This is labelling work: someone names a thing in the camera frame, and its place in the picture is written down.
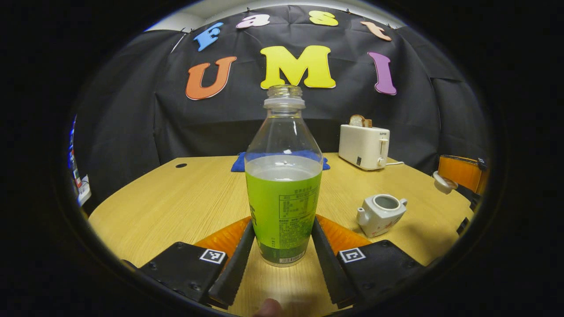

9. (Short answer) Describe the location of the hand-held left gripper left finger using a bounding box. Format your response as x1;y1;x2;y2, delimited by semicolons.
137;216;256;309

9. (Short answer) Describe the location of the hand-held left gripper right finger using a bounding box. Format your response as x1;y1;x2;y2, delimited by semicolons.
311;214;427;310

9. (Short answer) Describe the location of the white ceramic teacup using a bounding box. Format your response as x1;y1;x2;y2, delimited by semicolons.
356;194;408;238

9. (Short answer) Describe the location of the green label water bottle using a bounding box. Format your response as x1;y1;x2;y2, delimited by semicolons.
245;85;323;268

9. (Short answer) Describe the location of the white toaster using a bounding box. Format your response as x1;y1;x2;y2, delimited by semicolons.
338;124;390;171

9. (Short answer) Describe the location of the blue towel cloth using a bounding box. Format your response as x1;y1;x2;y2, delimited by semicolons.
231;151;331;173

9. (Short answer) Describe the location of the white side table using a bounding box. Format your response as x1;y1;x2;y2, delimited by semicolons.
78;175;92;206

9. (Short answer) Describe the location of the black backdrop cloth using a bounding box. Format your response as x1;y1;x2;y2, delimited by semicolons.
73;4;492;216

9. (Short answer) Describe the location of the computer monitor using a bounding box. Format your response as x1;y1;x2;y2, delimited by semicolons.
68;115;78;177

